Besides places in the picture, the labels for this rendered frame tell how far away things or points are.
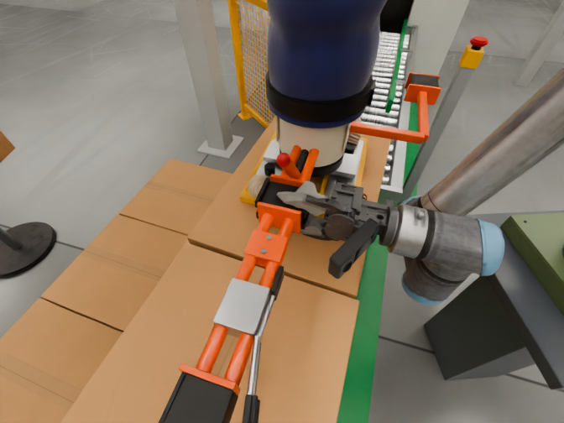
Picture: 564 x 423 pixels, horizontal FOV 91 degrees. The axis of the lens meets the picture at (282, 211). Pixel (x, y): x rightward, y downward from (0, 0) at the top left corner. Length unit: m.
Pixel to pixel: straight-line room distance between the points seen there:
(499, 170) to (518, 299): 0.49
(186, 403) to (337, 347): 0.27
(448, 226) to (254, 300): 0.33
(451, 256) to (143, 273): 0.99
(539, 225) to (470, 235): 0.63
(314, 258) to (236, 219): 0.21
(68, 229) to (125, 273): 1.16
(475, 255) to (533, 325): 0.48
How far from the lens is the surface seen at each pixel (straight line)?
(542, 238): 1.11
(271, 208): 0.50
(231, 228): 0.68
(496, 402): 1.76
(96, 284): 1.23
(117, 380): 0.61
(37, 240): 2.33
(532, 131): 0.59
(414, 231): 0.50
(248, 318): 0.42
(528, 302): 1.03
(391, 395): 1.57
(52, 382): 1.16
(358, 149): 0.86
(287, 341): 0.56
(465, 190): 0.63
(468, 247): 0.53
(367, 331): 1.61
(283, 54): 0.57
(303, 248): 0.64
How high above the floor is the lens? 1.48
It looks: 50 degrees down
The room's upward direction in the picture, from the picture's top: straight up
